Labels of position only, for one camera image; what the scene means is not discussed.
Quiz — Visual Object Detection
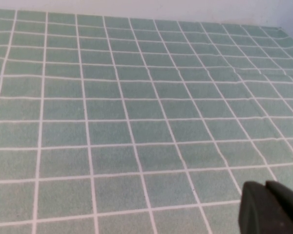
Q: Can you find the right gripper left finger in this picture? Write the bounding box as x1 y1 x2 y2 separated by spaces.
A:
238 180 293 234

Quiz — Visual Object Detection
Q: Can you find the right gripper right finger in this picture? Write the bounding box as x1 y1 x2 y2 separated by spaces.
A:
265 179 293 234

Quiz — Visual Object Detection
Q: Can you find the green white checked tablecloth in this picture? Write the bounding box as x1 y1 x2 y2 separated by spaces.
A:
0 8 293 234

